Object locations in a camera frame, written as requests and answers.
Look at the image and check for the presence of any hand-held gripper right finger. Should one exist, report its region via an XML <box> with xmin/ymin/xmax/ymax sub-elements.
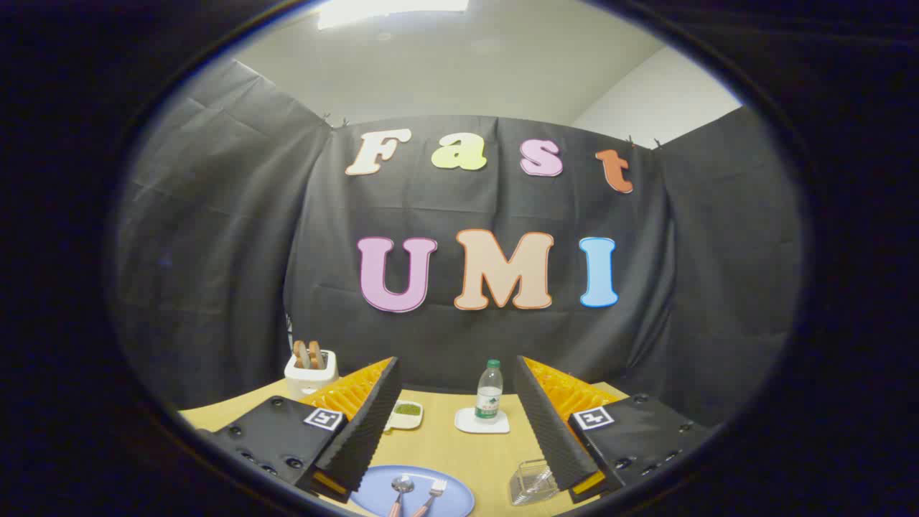
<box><xmin>513</xmin><ymin>355</ymin><xmax>719</xmax><ymax>503</ymax></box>

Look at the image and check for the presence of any white square coaster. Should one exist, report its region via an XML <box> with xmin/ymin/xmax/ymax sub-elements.
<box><xmin>454</xmin><ymin>407</ymin><xmax>510</xmax><ymax>434</ymax></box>

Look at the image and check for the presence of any spoon with checked handle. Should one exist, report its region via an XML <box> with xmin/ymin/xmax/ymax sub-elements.
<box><xmin>388</xmin><ymin>474</ymin><xmax>416</xmax><ymax>517</ymax></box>

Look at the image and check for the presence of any white divided dish with beans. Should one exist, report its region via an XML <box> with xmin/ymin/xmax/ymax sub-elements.
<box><xmin>386</xmin><ymin>400</ymin><xmax>424</xmax><ymax>432</ymax></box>

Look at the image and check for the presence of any metal wire basket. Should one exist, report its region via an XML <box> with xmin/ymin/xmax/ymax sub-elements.
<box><xmin>508</xmin><ymin>458</ymin><xmax>561</xmax><ymax>507</ymax></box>

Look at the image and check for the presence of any blue plate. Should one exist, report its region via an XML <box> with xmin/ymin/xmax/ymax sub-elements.
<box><xmin>350</xmin><ymin>465</ymin><xmax>476</xmax><ymax>517</ymax></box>

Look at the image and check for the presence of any fork with checked handle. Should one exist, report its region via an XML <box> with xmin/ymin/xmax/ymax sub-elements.
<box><xmin>411</xmin><ymin>478</ymin><xmax>447</xmax><ymax>517</ymax></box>

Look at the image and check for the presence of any clear water bottle green cap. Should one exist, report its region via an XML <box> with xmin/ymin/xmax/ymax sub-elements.
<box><xmin>475</xmin><ymin>359</ymin><xmax>504</xmax><ymax>424</ymax></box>

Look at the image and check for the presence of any cream toaster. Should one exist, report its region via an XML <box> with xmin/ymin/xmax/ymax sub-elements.
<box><xmin>284</xmin><ymin>349</ymin><xmax>339</xmax><ymax>399</ymax></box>

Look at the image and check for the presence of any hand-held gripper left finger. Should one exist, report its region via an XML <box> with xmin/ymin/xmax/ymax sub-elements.
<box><xmin>197</xmin><ymin>357</ymin><xmax>403</xmax><ymax>503</ymax></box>

